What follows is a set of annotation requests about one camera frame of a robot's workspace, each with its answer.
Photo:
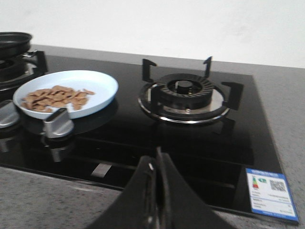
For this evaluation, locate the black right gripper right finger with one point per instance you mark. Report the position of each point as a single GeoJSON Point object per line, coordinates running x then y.
{"type": "Point", "coordinates": [181, 206]}

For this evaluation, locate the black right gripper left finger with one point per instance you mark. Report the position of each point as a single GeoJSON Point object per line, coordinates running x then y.
{"type": "Point", "coordinates": [135, 207]}

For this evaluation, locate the light blue plate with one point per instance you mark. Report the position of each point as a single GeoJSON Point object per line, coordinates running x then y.
{"type": "Point", "coordinates": [104, 86]}

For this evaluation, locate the brown meat pieces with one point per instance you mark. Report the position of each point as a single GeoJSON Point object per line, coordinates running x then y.
{"type": "Point", "coordinates": [45, 100]}

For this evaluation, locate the black frying pan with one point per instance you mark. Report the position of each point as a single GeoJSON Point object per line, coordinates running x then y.
{"type": "Point", "coordinates": [13, 44]}

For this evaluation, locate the black glass cooktop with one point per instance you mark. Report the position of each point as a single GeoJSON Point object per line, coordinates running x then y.
{"type": "Point", "coordinates": [68, 182]}

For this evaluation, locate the blue energy label sticker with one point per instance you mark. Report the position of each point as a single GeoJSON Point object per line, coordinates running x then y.
{"type": "Point", "coordinates": [270, 195]}

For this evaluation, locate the right black pan support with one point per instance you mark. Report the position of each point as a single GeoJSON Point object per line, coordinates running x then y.
{"type": "Point", "coordinates": [221, 102]}

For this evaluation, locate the black pan support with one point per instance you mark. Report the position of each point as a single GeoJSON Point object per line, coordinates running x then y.
{"type": "Point", "coordinates": [37, 64]}
{"type": "Point", "coordinates": [221, 102]}

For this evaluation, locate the right gas burner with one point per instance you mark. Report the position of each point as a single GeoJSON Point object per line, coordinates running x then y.
{"type": "Point", "coordinates": [185, 91]}

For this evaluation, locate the gas burner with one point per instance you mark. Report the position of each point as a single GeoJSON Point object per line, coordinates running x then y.
{"type": "Point", "coordinates": [13, 70]}
{"type": "Point", "coordinates": [185, 91]}

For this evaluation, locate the right silver stove knob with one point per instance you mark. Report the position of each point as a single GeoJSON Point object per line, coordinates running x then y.
{"type": "Point", "coordinates": [58, 124]}

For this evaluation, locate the silver stove knob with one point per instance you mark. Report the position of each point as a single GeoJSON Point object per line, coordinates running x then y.
{"type": "Point", "coordinates": [8, 114]}
{"type": "Point", "coordinates": [58, 124]}

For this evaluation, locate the left silver stove knob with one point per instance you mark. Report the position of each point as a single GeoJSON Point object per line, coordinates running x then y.
{"type": "Point", "coordinates": [8, 114]}

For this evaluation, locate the left black pan support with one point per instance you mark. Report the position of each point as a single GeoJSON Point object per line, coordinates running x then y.
{"type": "Point", "coordinates": [37, 64]}

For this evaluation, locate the left gas burner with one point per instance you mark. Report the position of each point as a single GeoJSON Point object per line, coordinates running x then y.
{"type": "Point", "coordinates": [13, 70]}

